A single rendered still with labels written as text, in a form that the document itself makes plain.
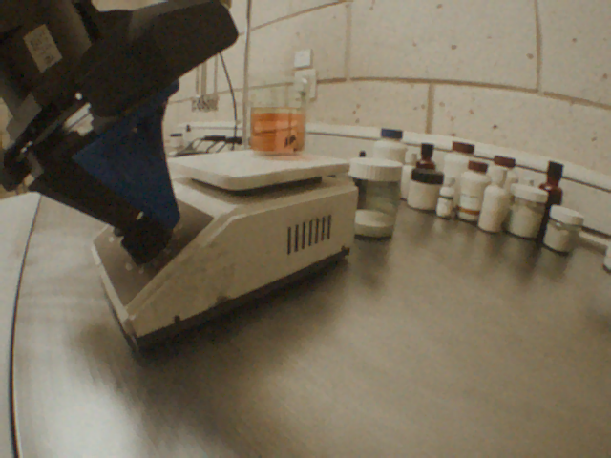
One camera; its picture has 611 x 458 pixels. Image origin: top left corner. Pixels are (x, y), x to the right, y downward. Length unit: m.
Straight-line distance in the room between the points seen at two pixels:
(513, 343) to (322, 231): 0.16
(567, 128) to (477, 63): 0.21
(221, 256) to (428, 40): 0.61
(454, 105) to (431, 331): 0.51
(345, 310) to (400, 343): 0.05
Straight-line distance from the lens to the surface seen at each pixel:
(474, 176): 0.45
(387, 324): 0.20
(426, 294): 0.24
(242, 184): 0.18
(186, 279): 0.17
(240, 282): 0.19
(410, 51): 0.70
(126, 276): 0.19
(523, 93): 0.62
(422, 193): 0.46
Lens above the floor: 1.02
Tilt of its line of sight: 21 degrees down
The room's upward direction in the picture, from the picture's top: 2 degrees clockwise
